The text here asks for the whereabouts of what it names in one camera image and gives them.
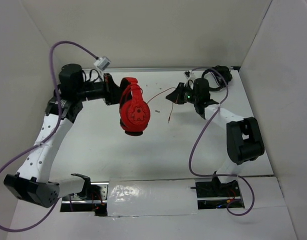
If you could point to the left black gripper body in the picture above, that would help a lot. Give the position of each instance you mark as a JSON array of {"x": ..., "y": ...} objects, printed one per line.
[{"x": 94, "y": 91}]

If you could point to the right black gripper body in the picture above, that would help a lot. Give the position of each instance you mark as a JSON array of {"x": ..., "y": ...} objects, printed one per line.
[{"x": 190, "y": 95}]

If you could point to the red black headphones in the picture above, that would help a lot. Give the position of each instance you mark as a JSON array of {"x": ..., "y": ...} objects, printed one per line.
[{"x": 133, "y": 110}]

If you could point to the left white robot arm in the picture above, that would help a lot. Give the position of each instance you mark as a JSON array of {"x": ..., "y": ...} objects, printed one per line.
[{"x": 32, "y": 183}]

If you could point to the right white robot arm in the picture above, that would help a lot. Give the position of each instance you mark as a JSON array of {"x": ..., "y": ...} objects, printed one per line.
[{"x": 244, "y": 142}]

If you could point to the black headphones in corner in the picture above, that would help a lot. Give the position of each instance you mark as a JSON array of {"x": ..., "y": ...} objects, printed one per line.
[{"x": 222, "y": 76}]

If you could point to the white taped cover sheet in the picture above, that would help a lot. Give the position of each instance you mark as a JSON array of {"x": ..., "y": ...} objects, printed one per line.
[{"x": 151, "y": 198}]

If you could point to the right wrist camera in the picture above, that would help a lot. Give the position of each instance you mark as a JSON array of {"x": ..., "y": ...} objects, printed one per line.
[{"x": 189, "y": 75}]

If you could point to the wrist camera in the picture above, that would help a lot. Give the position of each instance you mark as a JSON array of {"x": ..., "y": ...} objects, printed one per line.
[
  {"x": 189, "y": 75},
  {"x": 102, "y": 63}
]

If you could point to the aluminium table frame rail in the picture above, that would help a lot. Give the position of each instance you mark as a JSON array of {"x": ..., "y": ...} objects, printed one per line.
[{"x": 155, "y": 69}]

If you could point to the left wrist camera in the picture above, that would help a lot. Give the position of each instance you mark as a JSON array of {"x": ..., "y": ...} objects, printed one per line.
[{"x": 102, "y": 63}]

